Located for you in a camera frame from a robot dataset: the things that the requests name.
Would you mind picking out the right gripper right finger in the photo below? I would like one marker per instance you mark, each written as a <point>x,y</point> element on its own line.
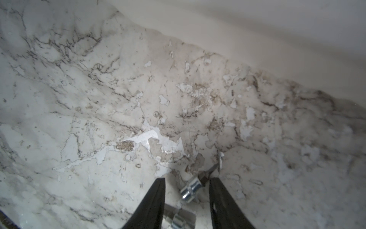
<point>225,213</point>

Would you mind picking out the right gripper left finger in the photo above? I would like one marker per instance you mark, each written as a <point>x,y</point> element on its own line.
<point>149,213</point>

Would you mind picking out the white plastic storage box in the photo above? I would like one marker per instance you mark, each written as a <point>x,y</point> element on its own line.
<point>318,44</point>

